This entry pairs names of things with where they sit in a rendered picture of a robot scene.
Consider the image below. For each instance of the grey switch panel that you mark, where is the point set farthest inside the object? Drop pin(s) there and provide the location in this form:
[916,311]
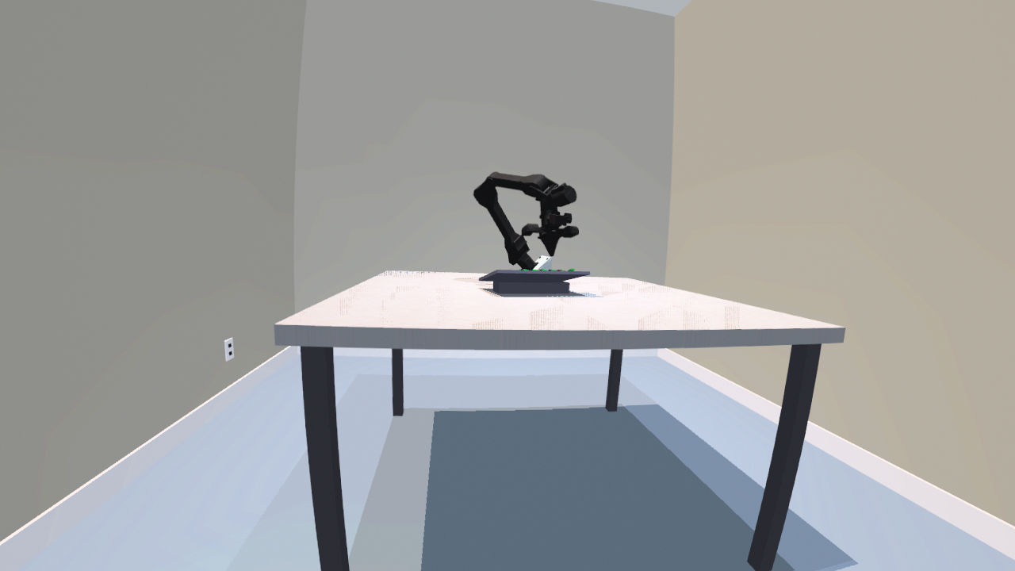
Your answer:
[532,281]

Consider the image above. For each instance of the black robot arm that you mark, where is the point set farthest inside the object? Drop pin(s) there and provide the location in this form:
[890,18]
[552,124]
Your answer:
[533,185]

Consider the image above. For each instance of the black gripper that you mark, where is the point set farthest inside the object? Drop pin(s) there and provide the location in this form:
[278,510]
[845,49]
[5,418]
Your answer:
[547,234]

